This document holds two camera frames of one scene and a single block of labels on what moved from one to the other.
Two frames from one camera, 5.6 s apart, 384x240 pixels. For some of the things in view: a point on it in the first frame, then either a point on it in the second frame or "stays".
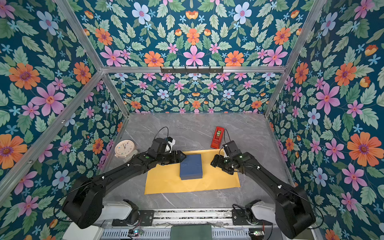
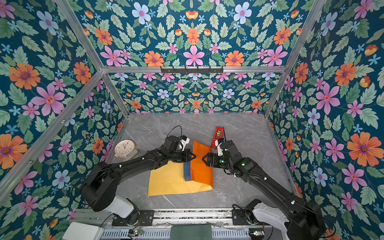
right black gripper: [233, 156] stays
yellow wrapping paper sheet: [213, 177] → [169, 178]
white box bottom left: [73, 232] stays
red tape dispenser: [218, 137] stays
